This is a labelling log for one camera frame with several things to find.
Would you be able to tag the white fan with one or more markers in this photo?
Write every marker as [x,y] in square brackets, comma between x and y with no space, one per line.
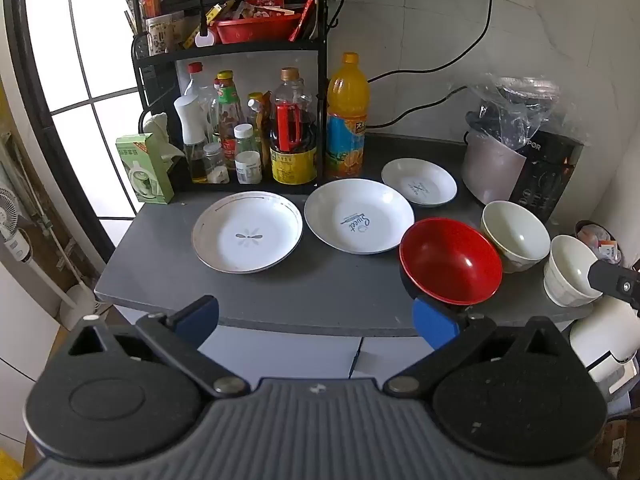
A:
[12,225]

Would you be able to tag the orange juice bottle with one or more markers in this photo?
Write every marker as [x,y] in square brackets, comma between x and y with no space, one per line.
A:
[347,110]

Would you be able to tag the white appliance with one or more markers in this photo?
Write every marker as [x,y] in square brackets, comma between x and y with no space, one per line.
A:
[600,345]

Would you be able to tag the printed canister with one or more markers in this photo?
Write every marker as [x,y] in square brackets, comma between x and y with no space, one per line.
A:
[162,35]

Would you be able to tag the red box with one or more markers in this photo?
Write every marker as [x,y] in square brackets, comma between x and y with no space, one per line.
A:
[151,4]

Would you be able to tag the white mop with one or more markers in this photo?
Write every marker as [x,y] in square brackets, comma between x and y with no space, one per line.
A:
[80,302]

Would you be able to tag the brown cardboard box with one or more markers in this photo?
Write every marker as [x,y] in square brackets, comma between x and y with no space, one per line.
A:
[622,447]

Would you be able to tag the white pill bottle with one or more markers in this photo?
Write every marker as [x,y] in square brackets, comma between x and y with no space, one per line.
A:
[248,167]

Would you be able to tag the small white plate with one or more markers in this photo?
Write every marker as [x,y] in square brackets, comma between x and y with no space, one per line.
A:
[400,175]

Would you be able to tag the black window frame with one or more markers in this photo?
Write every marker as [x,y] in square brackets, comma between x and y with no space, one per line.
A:
[37,85]

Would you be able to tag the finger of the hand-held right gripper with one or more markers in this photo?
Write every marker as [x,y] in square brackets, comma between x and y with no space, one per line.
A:
[615,282]

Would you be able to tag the white-capped spray bottle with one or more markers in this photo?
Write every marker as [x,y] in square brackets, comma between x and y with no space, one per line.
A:
[191,115]

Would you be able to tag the white cabinet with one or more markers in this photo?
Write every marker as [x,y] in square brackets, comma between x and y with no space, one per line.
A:
[300,355]

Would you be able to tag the white charger adapter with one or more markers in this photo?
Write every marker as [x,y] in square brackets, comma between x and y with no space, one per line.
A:
[204,40]

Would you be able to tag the clear bottle with red cap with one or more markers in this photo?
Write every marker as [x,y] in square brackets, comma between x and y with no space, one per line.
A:
[196,80]

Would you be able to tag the red plastic basket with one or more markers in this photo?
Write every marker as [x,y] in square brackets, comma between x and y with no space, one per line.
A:
[250,30]

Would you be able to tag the clear plastic bag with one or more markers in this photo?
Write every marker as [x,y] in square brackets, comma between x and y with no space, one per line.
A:
[505,105]

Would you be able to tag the green-labelled sauce bottle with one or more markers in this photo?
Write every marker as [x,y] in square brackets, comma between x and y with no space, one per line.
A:
[230,105]

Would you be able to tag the red packet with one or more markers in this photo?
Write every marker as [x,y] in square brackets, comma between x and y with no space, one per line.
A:
[302,20]

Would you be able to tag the white cloth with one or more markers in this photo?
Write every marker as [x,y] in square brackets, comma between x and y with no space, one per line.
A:
[160,125]

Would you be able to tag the silver and black rice cooker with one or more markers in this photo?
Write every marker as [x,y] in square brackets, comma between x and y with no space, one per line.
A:
[490,170]

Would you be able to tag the white-capped green jar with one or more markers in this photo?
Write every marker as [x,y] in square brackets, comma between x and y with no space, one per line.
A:
[244,132]

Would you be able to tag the green cardboard box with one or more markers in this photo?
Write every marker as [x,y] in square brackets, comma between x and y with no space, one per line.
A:
[150,175]

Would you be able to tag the red bowl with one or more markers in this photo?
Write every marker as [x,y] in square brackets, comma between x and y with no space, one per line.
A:
[450,260]

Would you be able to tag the black metal rack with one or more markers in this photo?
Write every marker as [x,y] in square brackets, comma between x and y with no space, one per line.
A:
[240,46]

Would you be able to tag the white plate with blue script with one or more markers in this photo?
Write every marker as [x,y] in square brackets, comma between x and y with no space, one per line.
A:
[340,200]

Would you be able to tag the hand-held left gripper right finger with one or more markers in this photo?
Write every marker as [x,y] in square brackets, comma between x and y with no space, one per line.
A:
[434,324]

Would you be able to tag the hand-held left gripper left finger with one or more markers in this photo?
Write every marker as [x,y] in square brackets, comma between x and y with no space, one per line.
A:
[200,316]

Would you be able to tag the small spice jar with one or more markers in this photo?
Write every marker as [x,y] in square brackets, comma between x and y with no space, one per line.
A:
[215,160]

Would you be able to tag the cream bowl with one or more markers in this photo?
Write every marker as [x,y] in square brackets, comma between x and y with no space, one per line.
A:
[515,232]

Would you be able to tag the white ribbed bowl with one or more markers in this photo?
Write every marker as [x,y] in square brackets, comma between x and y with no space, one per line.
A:
[565,265]

